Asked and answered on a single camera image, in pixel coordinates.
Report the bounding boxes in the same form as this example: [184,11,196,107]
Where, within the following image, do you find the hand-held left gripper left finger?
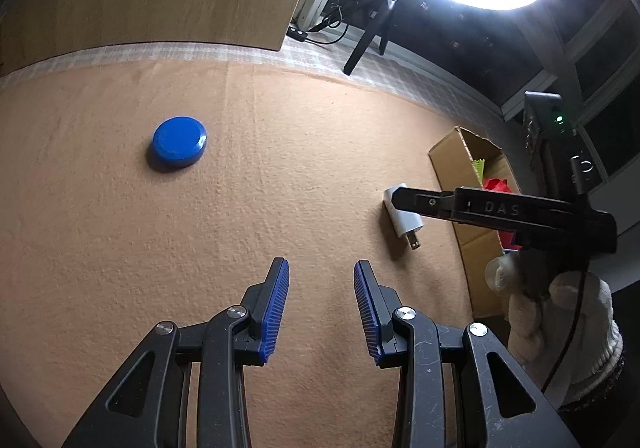
[62,257,291,448]

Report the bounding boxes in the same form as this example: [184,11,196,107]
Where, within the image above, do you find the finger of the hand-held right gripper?
[391,185,458,223]

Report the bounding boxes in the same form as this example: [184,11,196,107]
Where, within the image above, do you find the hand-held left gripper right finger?
[353,260,581,448]

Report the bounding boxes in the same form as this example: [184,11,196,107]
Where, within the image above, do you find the white charger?
[383,183,426,251]

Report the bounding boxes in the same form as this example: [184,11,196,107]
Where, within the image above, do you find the red pouch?
[482,178,523,251]

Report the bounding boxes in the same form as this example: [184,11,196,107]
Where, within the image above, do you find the cardboard box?
[428,126,523,321]

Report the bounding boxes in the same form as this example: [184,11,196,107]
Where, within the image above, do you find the blue round lid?
[146,116,209,173]

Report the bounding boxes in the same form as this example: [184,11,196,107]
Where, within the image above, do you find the person's right forearm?
[555,353,636,434]

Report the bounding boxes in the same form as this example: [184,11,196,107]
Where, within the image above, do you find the person's right hand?
[484,255,623,404]

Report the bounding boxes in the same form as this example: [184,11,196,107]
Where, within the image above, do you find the black tripod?
[342,0,401,76]

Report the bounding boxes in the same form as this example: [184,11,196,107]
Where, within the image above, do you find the checked sheet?
[0,42,531,149]

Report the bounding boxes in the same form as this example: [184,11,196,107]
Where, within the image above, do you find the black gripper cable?
[540,248,588,391]

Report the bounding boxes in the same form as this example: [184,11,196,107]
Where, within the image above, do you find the black power cable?
[305,2,351,46]

